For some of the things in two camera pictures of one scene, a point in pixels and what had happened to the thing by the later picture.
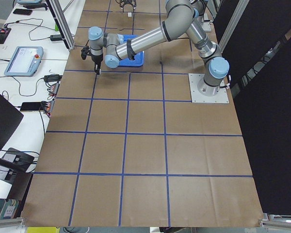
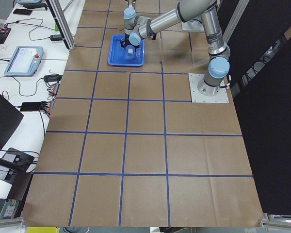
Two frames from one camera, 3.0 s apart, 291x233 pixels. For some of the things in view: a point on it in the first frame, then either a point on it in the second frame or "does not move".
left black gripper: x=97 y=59 to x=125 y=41
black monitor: x=4 y=118 does not move
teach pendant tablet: x=24 y=61 does not move
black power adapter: x=56 y=38 does not move
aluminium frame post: x=59 y=16 does not move
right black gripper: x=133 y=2 to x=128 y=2
